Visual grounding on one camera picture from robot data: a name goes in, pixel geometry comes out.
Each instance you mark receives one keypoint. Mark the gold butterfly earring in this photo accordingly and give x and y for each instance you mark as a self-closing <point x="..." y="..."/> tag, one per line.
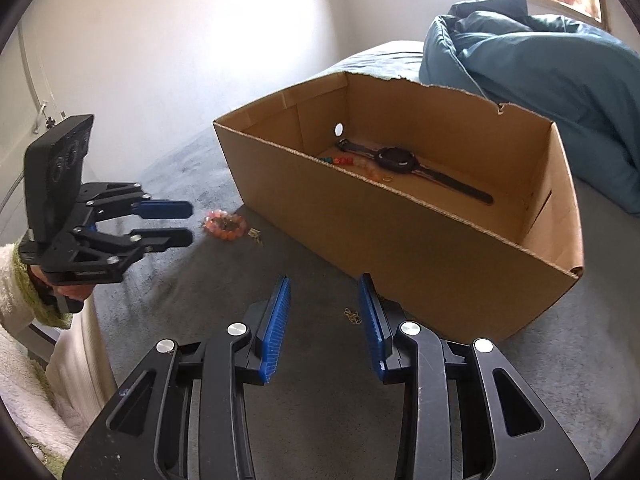
<point x="352" y="316"/>

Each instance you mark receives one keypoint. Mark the white wall socket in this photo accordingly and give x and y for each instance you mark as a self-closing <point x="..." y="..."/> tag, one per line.
<point x="47" y="119"/>

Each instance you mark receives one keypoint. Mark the brown cardboard box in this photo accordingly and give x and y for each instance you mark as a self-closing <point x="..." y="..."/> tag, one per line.
<point x="425" y="260"/>

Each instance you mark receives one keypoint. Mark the person's left forearm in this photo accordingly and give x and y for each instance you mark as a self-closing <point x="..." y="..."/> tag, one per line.
<point x="25" y="360"/>

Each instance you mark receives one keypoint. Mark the dark blue pillow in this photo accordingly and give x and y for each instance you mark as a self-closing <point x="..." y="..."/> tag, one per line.
<point x="490" y="6"/>

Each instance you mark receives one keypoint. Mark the black wristwatch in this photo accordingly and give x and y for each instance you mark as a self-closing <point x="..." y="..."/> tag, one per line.
<point x="395" y="159"/>

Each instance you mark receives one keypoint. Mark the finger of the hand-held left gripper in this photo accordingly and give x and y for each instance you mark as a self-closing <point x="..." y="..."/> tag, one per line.
<point x="165" y="238"/>
<point x="165" y="209"/>

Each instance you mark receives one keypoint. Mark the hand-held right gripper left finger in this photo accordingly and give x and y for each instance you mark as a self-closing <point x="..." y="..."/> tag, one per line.
<point x="277" y="330"/>

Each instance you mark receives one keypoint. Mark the small gold pendant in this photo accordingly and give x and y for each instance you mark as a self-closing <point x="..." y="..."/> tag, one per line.
<point x="255" y="235"/>

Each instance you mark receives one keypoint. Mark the teal duvet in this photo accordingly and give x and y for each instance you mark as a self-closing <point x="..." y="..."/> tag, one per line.
<point x="550" y="85"/>

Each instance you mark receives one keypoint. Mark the person's left hand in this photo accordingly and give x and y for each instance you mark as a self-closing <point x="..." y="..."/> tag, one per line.
<point x="67" y="294"/>

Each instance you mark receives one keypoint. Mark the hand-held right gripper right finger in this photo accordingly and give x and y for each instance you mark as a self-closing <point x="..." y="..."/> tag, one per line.
<point x="372" y="330"/>

